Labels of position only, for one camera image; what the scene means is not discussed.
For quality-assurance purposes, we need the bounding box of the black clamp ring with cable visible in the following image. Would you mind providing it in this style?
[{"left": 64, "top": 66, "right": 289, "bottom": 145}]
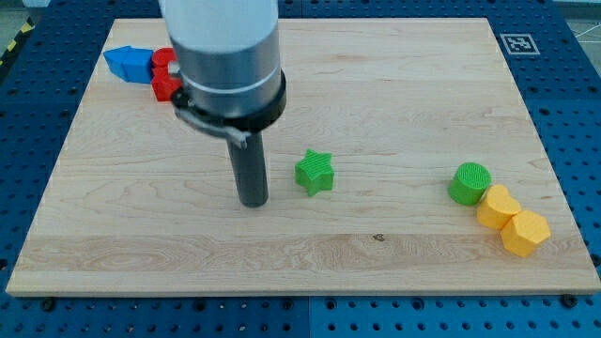
[{"left": 170, "top": 70, "right": 286, "bottom": 149}]

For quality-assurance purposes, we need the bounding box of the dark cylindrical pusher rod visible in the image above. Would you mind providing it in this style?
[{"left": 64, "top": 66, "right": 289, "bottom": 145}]
[{"left": 227, "top": 133, "right": 269, "bottom": 207}]

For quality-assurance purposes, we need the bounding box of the green star block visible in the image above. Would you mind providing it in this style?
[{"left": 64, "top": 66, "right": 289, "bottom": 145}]
[{"left": 295, "top": 148, "right": 334, "bottom": 196}]

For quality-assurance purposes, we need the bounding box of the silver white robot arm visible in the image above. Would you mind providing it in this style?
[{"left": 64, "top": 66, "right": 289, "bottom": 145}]
[{"left": 159, "top": 0, "right": 286, "bottom": 207}]

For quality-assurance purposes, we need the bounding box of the red cube block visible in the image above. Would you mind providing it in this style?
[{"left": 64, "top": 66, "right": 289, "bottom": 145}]
[{"left": 151, "top": 67, "right": 182, "bottom": 101}]

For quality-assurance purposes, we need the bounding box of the light wooden board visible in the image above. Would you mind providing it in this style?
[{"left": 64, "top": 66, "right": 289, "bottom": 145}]
[{"left": 7, "top": 18, "right": 600, "bottom": 297}]

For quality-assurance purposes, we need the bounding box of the blue cube block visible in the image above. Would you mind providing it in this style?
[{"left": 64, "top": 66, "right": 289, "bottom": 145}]
[{"left": 122, "top": 49, "right": 153, "bottom": 84}]

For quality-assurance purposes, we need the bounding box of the blue pentagon block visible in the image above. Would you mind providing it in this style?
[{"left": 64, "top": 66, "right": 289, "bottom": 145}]
[{"left": 102, "top": 46, "right": 131, "bottom": 82}]

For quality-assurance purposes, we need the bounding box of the green cylinder block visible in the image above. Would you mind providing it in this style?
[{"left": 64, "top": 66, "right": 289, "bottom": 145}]
[{"left": 448, "top": 162, "right": 492, "bottom": 206}]

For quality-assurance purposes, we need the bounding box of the yellow heart block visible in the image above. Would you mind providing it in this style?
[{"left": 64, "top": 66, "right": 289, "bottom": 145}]
[{"left": 476, "top": 184, "right": 522, "bottom": 230}]

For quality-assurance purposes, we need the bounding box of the yellow hexagon block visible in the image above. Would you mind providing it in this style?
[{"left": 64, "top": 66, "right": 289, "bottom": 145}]
[{"left": 501, "top": 210, "right": 551, "bottom": 257}]

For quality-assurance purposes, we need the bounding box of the white fiducial marker tag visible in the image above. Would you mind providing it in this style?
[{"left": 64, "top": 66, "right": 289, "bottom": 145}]
[{"left": 500, "top": 33, "right": 540, "bottom": 55}]

